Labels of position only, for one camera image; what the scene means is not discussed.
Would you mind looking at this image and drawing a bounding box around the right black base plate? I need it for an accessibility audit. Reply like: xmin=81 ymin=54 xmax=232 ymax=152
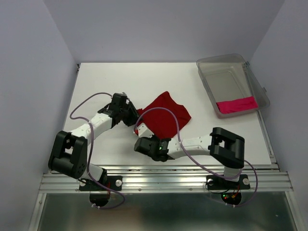
xmin=206 ymin=174 xmax=251 ymax=191

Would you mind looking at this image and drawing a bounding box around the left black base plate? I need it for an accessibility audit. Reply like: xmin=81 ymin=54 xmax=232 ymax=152
xmin=79 ymin=175 xmax=123 ymax=192

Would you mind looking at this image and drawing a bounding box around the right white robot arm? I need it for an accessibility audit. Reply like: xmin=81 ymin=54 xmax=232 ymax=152
xmin=134 ymin=127 xmax=245 ymax=188

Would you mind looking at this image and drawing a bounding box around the pink rolled t shirt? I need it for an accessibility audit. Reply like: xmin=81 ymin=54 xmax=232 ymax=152
xmin=217 ymin=96 xmax=258 ymax=114

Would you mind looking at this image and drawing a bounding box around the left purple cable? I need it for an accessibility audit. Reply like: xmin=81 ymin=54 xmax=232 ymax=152
xmin=69 ymin=92 xmax=126 ymax=210

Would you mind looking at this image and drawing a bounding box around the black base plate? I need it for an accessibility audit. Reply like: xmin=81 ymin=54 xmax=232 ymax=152
xmin=206 ymin=174 xmax=251 ymax=191
xmin=79 ymin=175 xmax=123 ymax=192

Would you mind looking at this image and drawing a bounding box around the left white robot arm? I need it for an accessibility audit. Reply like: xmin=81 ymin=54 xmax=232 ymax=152
xmin=48 ymin=93 xmax=139 ymax=190

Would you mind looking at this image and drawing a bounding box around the dark red t shirt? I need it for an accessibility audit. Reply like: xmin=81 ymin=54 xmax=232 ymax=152
xmin=138 ymin=91 xmax=191 ymax=139

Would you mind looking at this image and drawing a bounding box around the clear plastic bin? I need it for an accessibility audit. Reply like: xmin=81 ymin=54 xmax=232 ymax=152
xmin=196 ymin=53 xmax=270 ymax=119

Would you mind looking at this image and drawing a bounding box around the aluminium rail frame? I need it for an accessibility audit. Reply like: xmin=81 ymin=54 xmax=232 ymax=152
xmin=29 ymin=162 xmax=306 ymax=231

